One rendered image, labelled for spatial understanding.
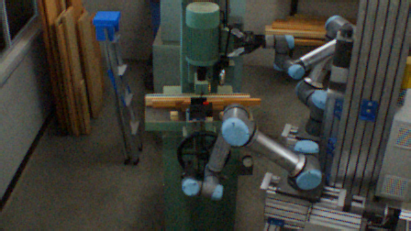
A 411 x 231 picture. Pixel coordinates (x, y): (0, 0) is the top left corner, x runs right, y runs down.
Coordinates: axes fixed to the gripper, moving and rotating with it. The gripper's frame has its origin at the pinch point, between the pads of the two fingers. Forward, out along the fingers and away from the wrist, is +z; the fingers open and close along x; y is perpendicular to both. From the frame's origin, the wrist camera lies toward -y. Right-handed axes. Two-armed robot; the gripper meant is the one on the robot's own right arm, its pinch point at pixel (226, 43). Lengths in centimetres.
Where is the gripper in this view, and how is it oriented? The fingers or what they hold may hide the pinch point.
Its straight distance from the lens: 288.1
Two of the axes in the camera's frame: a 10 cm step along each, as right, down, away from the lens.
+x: 0.3, 9.4, -3.4
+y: 0.6, -3.4, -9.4
